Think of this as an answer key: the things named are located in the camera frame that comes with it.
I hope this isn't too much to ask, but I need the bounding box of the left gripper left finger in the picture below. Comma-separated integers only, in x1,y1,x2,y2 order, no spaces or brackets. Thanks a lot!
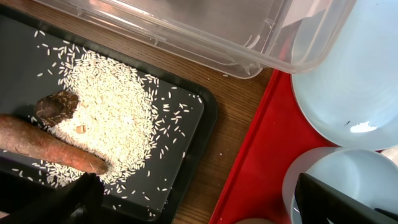
1,173,104,224

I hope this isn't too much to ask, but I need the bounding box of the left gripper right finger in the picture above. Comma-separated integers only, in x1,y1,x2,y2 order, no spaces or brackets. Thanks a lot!
295,173,397,224

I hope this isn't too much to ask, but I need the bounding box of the light blue bowl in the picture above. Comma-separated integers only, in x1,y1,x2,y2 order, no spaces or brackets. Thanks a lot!
282,147,397,223

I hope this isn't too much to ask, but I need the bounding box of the pile of white rice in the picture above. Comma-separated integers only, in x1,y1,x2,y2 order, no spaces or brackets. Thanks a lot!
32,40,182,195

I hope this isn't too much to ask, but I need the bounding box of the carrot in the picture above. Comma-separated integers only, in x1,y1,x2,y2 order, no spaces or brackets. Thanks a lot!
1,114,108,175

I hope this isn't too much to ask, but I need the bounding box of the brown food scrap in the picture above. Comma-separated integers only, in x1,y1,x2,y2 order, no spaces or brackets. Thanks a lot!
35,90,79,127

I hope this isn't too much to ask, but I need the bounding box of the mint green bowl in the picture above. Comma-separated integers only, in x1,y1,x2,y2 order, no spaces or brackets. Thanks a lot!
234,218,275,224

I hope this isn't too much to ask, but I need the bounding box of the red serving tray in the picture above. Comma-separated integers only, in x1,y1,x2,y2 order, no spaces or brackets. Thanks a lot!
210,70,332,224

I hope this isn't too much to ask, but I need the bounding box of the white plastic spoon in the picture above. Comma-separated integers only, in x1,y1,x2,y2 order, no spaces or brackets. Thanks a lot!
381,146,398,164

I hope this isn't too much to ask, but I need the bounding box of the black tray bin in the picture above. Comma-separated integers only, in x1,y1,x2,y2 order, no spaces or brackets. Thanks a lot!
1,6,218,223

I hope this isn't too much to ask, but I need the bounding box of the light blue plate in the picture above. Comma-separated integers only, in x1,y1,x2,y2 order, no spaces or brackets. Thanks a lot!
292,0,397,150

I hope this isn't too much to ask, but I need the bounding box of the clear plastic bin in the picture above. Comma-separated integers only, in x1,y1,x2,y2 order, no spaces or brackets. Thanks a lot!
42,0,355,79

